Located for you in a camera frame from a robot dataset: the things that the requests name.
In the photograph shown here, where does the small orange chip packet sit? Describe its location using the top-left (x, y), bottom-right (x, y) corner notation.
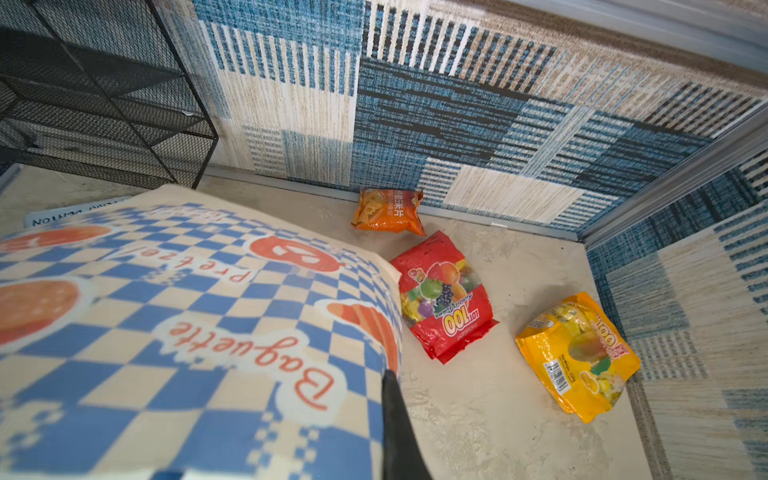
top-left (351, 188), bottom-right (426, 236)

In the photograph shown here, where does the blue checkered paper bag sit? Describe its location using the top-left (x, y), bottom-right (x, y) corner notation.
top-left (1, 185), bottom-right (403, 479)

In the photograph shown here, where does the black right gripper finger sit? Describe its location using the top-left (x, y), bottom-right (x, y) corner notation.
top-left (382, 370), bottom-right (432, 480)

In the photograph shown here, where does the black wire shelf rack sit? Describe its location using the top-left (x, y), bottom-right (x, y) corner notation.
top-left (1, 1), bottom-right (218, 189)

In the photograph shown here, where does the red fruit candy bag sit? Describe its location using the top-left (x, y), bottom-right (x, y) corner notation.
top-left (391, 231), bottom-right (498, 364)

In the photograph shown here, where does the yellow mango candy bag right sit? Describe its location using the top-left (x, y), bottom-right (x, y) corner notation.
top-left (515, 292), bottom-right (642, 423)

